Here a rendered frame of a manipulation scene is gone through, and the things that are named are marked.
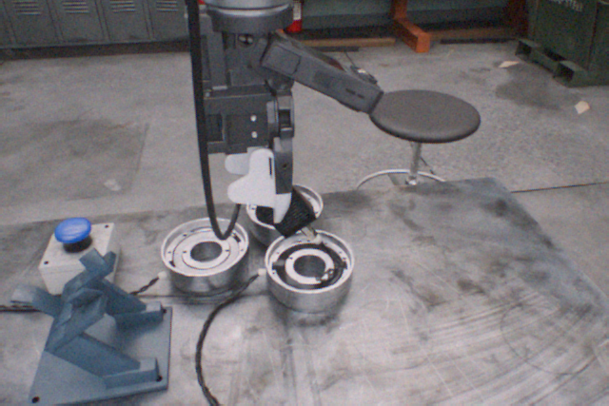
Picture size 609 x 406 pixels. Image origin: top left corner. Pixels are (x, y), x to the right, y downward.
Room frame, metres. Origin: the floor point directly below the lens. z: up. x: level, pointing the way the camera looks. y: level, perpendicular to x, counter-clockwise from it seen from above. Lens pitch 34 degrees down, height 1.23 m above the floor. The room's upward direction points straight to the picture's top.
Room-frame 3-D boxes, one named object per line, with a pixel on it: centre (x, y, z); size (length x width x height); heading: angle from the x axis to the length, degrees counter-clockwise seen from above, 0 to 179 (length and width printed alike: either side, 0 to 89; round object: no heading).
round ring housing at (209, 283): (0.43, 0.12, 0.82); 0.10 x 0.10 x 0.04
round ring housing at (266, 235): (0.51, 0.03, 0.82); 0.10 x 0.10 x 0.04
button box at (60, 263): (0.42, 0.28, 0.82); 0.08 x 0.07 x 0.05; 99
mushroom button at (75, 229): (0.42, 0.27, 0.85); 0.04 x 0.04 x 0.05
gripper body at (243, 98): (0.38, 0.05, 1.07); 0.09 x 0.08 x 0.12; 101
